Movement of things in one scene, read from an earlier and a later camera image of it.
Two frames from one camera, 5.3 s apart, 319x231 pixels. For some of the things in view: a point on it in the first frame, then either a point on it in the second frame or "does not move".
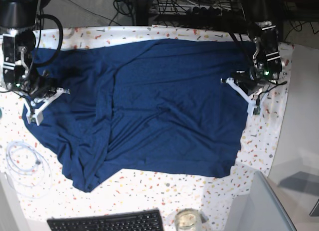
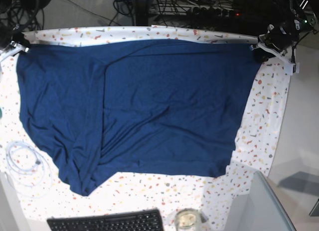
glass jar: (188, 219) does not move
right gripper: (250, 80) -> (284, 35)
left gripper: (41, 85) -> (18, 36)
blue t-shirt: (171, 105) does not move
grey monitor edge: (258, 210) does not move
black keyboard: (147, 220) does not move
